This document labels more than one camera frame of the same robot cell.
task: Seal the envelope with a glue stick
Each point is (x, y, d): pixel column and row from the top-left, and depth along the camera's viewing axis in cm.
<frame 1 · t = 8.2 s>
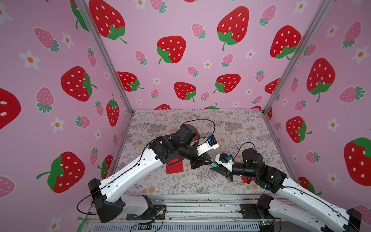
left hand: (211, 159, 63), fingers closed
right hand: (214, 162, 68), fingers closed
red envelope near left: (175, 166, 90), point 3 cm above the table

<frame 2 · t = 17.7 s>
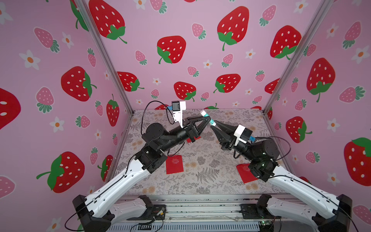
left hand: (209, 119, 50), fingers closed
right hand: (219, 121, 52), fingers closed
the named things where they were.

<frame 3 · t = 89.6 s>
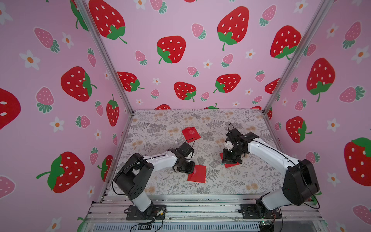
left hand: (194, 171, 88), fingers closed
right hand: (227, 161, 84), fingers closed
red envelope near left: (199, 174, 91), on the table

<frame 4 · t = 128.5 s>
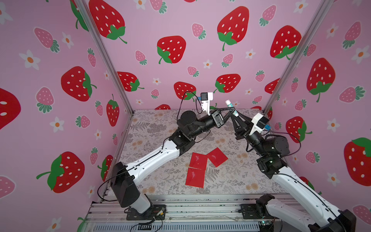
left hand: (235, 110, 55), fingers closed
right hand: (238, 113, 57), fingers closed
red envelope near right: (216, 156, 97), on the table
red envelope far: (198, 161, 95), on the table
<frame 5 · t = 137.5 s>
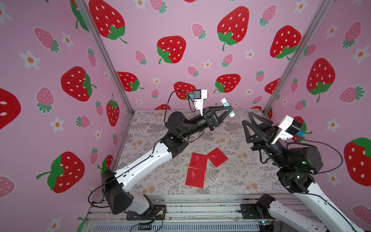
left hand: (231, 110, 48), fingers closed
right hand: (250, 117, 46), fingers open
